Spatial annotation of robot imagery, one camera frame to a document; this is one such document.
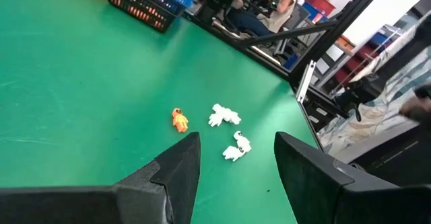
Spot black box white labels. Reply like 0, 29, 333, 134
302, 92, 351, 133

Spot red shelf rack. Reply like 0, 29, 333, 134
333, 34, 383, 87

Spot red storage bin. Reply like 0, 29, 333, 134
304, 0, 337, 17

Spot person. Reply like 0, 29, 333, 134
228, 0, 301, 39

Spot black bundled equipment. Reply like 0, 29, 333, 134
332, 78, 380, 112

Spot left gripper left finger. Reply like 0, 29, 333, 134
0, 132, 202, 224

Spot small orange toy figure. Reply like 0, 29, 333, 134
171, 108, 189, 133

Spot person's hand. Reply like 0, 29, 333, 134
398, 84, 431, 124

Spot grey office chair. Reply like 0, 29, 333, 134
273, 3, 311, 56

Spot black plastic basket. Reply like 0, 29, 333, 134
107, 0, 187, 34

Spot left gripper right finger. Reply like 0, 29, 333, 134
273, 131, 431, 224

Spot white aluminium bar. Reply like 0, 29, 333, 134
296, 59, 318, 104

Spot patterned white blue cloth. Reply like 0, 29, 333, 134
316, 10, 431, 158

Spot small white ghost figure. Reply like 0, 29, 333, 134
224, 108, 242, 126
233, 130, 253, 153
207, 103, 227, 128
222, 145, 246, 163

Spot blue storage bin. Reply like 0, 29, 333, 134
301, 1, 329, 24

